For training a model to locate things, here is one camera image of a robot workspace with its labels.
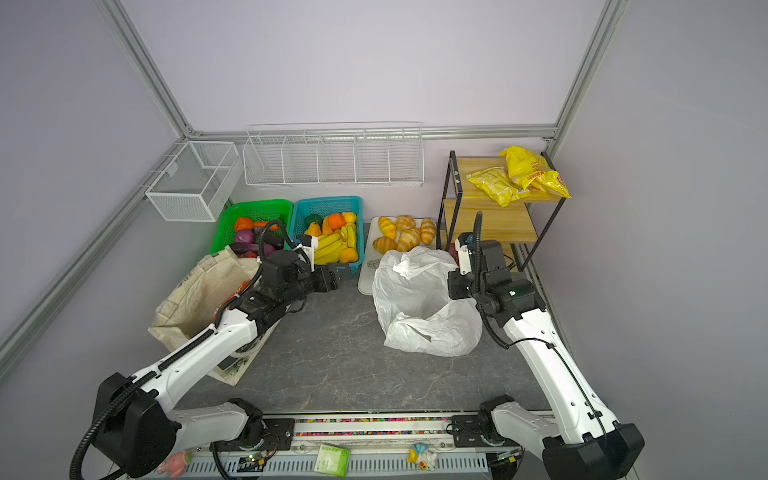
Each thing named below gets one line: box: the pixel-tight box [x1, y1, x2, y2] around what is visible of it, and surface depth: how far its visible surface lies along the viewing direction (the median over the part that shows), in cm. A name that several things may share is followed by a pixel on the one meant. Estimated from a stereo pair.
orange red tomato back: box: [234, 217, 255, 232], surface depth 117 cm
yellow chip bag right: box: [498, 145, 572, 198], surface depth 77 cm
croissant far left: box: [378, 216, 397, 239], surface depth 118 cm
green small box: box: [314, 444, 351, 478], surface depth 70 cm
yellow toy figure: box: [406, 443, 437, 472], surface depth 69 cm
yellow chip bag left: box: [466, 166, 531, 207], surface depth 79 cm
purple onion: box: [235, 229, 255, 244], surface depth 113 cm
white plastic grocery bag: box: [372, 246, 483, 357], surface depth 71 cm
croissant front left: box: [372, 236, 398, 255], surface depth 111 cm
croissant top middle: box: [396, 215, 415, 230], surface depth 118 cm
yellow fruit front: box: [340, 248, 358, 263], surface depth 104 cm
